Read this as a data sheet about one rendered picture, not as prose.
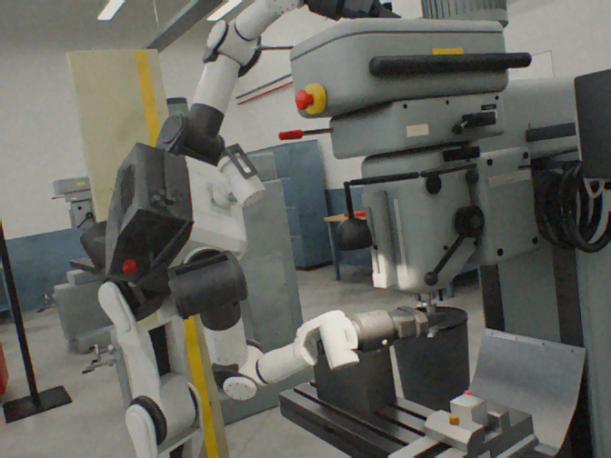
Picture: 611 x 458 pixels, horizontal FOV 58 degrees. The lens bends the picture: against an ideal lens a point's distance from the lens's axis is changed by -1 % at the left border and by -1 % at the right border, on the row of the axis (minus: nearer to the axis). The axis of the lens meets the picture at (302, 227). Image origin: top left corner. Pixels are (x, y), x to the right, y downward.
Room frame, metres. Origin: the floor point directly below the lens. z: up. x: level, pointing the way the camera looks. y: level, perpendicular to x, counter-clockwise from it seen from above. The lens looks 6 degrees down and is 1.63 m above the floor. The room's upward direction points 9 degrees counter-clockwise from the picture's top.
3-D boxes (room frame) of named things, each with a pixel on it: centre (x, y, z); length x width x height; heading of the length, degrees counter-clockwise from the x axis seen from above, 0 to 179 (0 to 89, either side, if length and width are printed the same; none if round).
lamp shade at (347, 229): (1.14, -0.10, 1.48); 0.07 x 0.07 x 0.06
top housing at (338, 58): (1.28, -0.27, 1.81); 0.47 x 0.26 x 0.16; 122
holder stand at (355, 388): (1.60, -0.08, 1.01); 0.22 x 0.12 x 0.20; 39
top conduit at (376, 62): (1.16, -0.37, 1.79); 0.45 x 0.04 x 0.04; 122
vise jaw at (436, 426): (1.16, -0.26, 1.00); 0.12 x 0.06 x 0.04; 33
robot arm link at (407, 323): (1.25, -0.17, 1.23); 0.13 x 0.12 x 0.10; 16
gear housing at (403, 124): (1.29, -0.30, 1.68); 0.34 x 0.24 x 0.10; 122
